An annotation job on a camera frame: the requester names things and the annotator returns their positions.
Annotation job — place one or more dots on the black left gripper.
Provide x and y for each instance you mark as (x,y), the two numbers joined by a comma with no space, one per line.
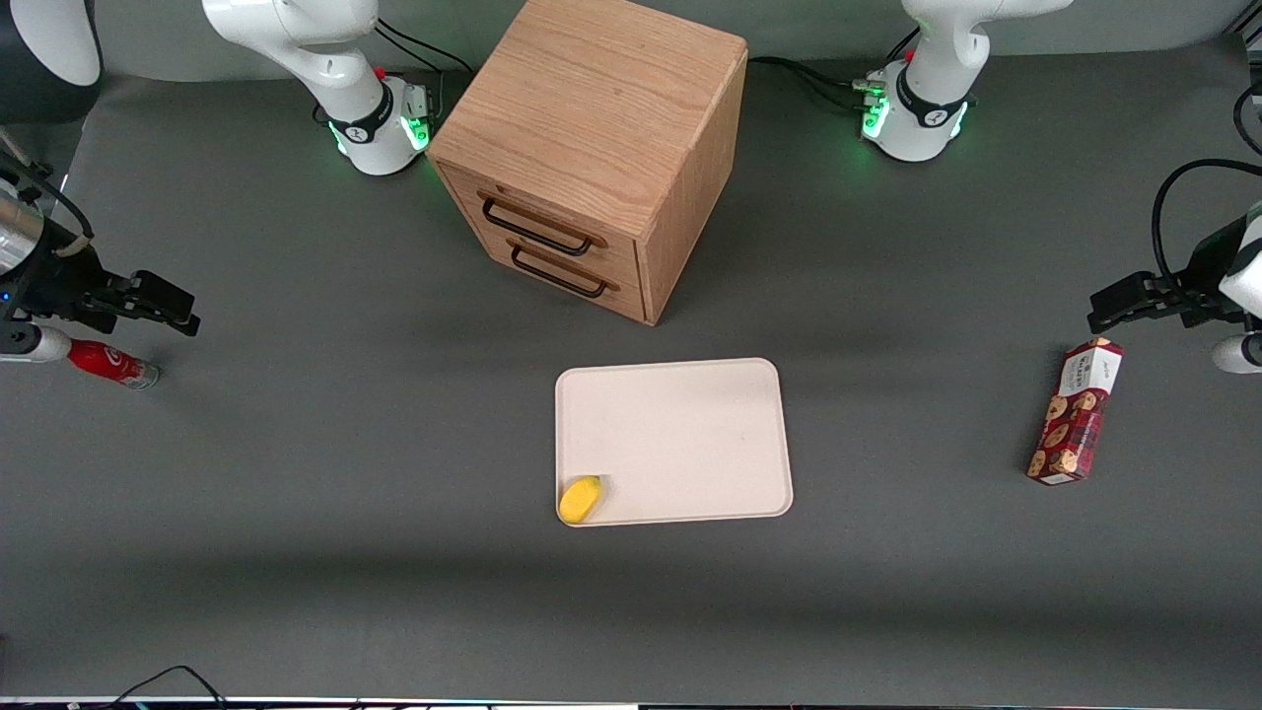
(1205,271)

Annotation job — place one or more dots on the red coke bottle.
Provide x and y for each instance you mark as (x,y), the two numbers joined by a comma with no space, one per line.
(104,360)

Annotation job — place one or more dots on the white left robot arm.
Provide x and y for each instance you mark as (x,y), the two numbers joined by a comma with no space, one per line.
(922,108)

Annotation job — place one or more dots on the yellow toy lemon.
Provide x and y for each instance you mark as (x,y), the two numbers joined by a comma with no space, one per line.
(580,499)

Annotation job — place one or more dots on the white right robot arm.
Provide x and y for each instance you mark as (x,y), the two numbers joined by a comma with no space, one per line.
(345,89)

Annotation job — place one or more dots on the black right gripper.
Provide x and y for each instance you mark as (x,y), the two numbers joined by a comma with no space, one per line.
(61,279)

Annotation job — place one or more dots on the oak wood drawer cabinet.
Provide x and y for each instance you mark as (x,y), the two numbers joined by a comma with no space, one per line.
(592,99)

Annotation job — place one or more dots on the red plaid cookie box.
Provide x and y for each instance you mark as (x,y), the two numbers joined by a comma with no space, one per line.
(1077,409)

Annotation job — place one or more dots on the cream rectangular tray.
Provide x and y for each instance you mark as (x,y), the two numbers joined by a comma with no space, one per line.
(680,434)

